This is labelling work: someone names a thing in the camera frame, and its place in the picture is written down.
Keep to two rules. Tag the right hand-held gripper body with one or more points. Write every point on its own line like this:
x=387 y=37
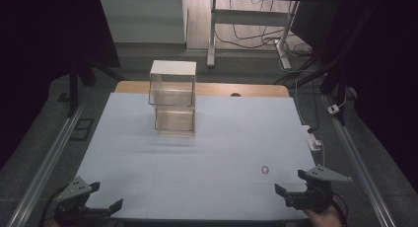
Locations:
x=323 y=176

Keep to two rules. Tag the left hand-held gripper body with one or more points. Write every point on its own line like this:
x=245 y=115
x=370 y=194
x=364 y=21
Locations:
x=75 y=189

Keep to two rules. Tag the clear two-tier drawer box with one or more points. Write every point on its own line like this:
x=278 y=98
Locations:
x=172 y=98

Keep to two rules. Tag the person's left hand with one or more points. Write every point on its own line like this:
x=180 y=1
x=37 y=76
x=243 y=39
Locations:
x=52 y=223

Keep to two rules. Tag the person's right hand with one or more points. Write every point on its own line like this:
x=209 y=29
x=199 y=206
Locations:
x=323 y=217

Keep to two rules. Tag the white power strip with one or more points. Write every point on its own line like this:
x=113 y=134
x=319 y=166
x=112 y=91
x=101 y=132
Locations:
x=312 y=138

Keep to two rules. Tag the black floor plate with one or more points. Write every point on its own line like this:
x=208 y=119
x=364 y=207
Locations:
x=82 y=129

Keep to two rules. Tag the white power adapter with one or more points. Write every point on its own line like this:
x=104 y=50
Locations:
x=333 y=109

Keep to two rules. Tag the light blue table mat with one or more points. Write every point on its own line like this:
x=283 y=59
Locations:
x=197 y=161

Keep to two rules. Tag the black stand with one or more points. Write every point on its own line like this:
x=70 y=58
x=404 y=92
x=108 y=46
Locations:
x=74 y=89
x=338 y=85

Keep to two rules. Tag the wooden table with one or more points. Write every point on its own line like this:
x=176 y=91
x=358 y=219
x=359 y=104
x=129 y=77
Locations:
x=213 y=89

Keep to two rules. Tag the metal floor rail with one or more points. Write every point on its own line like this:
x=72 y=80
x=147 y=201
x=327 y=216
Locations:
x=42 y=167
x=361 y=167

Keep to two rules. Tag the white desk frame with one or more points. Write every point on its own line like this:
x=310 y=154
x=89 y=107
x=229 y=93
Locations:
x=249 y=17

